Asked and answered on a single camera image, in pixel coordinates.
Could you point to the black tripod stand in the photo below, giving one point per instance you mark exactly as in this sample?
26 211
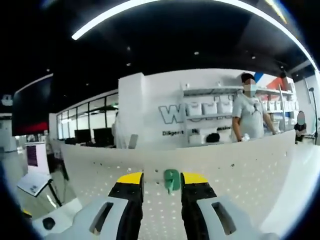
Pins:
315 117

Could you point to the large dark wall screen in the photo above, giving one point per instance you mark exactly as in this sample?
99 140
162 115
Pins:
32 107

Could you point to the black bag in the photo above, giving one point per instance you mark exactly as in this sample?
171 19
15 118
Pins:
213 138

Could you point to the white kiosk with purple screen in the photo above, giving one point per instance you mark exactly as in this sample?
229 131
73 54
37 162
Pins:
32 155

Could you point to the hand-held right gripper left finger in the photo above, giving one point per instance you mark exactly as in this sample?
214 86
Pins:
130 200

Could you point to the white perforated mounting plate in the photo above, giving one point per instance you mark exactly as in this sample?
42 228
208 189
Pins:
225 180

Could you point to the white storage rack with bins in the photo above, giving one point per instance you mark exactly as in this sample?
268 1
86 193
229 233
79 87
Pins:
275 105

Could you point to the green hook assembly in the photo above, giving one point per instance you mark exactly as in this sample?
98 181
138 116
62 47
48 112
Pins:
172 180

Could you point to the long ceiling light strip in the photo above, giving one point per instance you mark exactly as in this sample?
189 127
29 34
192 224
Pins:
82 32

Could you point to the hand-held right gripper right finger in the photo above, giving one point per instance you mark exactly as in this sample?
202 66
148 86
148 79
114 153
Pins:
195 200

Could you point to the black computer monitor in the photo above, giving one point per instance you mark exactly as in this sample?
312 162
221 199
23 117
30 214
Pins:
83 137
102 136

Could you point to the white desk with black legs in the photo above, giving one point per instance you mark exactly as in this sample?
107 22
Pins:
32 185

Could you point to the black computer mouse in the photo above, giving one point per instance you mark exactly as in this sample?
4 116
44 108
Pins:
48 223

